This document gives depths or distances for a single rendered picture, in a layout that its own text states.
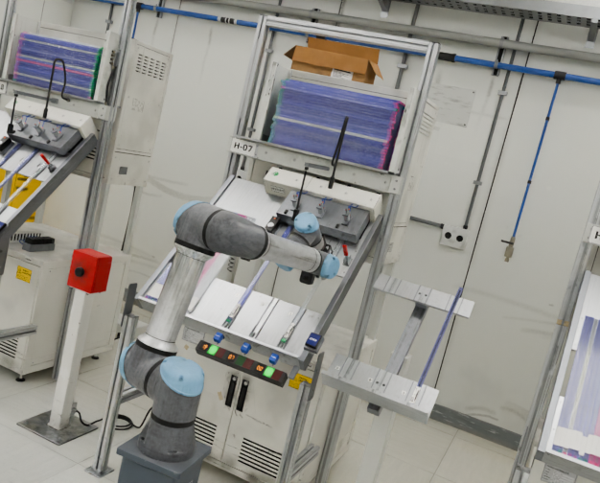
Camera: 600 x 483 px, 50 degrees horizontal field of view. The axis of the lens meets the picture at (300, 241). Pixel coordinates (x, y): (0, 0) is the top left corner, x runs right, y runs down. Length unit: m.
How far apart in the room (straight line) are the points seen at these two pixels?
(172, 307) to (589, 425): 1.25
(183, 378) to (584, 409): 1.18
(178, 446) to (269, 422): 0.93
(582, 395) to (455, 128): 2.21
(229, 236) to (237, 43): 3.04
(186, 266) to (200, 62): 3.09
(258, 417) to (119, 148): 1.53
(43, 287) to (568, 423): 2.30
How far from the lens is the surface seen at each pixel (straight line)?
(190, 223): 1.74
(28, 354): 3.33
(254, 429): 2.67
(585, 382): 2.19
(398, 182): 2.51
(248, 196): 2.70
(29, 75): 3.50
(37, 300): 3.24
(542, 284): 3.92
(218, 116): 4.57
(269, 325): 2.26
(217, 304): 2.36
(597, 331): 2.30
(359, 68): 2.96
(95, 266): 2.73
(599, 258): 2.59
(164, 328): 1.77
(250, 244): 1.68
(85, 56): 3.27
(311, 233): 2.07
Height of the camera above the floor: 1.38
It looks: 8 degrees down
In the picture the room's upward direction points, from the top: 14 degrees clockwise
